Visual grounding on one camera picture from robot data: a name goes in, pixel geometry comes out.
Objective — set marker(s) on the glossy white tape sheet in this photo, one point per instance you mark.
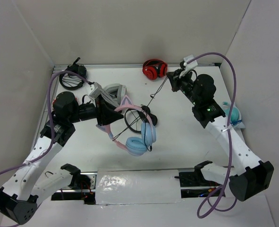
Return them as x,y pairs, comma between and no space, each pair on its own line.
137,187

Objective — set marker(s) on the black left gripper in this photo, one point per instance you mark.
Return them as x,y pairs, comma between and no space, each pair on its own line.
106,114

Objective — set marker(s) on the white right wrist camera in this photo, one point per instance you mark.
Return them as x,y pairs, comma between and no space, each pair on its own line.
187,64

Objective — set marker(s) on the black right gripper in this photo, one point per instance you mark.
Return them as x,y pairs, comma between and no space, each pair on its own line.
175,79

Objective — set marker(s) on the black wired headphones far left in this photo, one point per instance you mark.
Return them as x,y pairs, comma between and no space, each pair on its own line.
70,81

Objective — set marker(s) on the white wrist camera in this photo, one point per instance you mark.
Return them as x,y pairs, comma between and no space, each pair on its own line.
94,90
187,64

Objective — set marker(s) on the pink blue cat-ear headphones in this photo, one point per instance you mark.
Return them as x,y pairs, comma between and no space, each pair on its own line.
135,146

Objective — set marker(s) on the red black headphones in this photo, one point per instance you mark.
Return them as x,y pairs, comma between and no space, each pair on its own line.
154,68

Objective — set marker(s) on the small black headphones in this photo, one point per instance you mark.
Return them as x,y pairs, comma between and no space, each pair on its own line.
142,117

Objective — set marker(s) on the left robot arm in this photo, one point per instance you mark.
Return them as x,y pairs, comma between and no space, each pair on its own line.
22,194

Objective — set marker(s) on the grey white headphones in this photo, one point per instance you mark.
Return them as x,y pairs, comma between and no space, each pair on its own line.
116,92

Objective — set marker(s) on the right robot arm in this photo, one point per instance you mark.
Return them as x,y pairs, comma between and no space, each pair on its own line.
250,175

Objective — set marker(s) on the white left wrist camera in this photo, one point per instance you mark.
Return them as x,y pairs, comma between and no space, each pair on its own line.
94,90

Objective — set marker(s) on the teal headphones in bag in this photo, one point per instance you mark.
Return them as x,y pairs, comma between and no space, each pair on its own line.
236,117

